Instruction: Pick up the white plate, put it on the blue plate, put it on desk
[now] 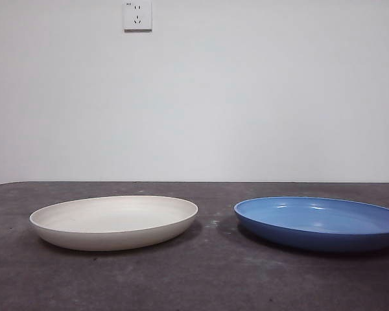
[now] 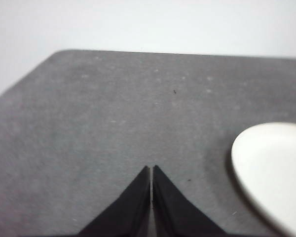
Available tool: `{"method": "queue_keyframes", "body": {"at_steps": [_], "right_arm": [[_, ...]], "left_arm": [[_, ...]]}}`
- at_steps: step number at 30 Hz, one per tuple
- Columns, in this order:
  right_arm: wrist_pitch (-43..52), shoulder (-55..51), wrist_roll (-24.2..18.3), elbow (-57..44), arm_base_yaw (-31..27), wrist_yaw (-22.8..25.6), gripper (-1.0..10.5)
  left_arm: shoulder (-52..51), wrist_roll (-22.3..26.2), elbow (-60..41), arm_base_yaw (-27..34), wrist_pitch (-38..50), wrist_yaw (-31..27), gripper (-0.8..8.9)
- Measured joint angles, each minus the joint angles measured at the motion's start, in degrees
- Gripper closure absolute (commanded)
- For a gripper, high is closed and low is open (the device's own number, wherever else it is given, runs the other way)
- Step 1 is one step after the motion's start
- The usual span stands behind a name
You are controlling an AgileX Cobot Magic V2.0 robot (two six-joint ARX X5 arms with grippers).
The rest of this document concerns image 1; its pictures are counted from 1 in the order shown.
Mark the blue round plate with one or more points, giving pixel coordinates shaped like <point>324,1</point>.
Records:
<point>314,223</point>

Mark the white wall socket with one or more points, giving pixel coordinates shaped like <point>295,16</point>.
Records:
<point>137,17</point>

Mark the white round plate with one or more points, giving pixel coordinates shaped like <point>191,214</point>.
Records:
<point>113,223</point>

